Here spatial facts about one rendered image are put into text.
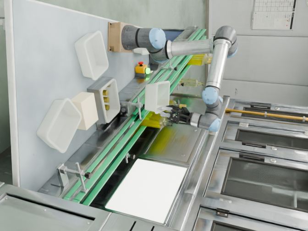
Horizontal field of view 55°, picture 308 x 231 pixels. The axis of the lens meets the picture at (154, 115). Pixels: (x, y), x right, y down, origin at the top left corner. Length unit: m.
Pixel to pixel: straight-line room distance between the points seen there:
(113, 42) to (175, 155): 0.77
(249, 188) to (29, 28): 1.31
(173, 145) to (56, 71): 0.86
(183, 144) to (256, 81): 6.35
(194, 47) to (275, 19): 5.84
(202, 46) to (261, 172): 0.80
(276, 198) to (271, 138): 0.54
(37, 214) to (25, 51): 0.64
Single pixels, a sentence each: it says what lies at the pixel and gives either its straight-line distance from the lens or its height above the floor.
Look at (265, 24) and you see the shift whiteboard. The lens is 7.61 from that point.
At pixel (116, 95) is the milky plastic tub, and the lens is 1.80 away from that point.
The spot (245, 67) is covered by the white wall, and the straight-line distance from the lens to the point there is 7.99.
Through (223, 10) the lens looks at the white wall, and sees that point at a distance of 7.66.
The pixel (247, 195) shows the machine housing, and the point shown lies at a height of 1.65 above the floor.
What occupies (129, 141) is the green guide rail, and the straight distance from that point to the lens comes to 1.80.
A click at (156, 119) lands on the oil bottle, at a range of 1.88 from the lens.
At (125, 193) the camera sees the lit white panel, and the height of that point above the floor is 1.05.
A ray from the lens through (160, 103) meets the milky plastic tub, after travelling 1.81.
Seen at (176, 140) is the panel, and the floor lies 1.16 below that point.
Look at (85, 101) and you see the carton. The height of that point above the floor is 0.82.
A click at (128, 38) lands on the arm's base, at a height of 0.88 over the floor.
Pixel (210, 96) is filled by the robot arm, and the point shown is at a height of 1.42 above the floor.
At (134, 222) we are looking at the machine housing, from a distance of 1.02.
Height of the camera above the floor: 1.69
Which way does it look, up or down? 21 degrees down
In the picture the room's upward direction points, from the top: 98 degrees clockwise
